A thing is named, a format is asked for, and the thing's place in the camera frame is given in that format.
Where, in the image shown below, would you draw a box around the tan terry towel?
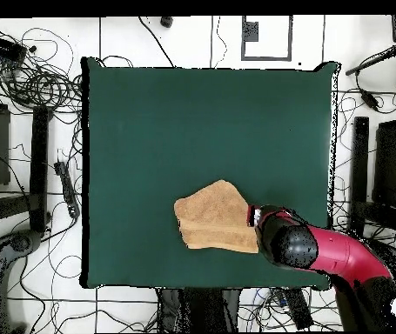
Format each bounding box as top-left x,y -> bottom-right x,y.
173,179 -> 260,254

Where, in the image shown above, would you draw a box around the black power strip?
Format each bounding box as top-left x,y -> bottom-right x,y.
282,288 -> 314,331
53,160 -> 81,219

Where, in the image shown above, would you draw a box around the dark green tablecloth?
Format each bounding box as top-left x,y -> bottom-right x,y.
79,56 -> 341,291

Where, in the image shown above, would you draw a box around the black power adapter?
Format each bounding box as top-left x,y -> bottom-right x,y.
359,89 -> 380,112

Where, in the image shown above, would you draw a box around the black tripod rod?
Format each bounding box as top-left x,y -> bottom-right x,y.
344,43 -> 396,77

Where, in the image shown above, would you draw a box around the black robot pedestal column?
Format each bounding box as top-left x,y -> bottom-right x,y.
157,287 -> 242,333

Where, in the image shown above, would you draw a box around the black metal stand frame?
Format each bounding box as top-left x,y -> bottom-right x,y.
347,116 -> 396,241
0,104 -> 54,233

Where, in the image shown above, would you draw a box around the tangled black cables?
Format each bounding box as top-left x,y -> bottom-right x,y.
0,27 -> 84,116

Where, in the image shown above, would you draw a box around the black switch box with ports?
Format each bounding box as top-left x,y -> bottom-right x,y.
0,31 -> 28,64

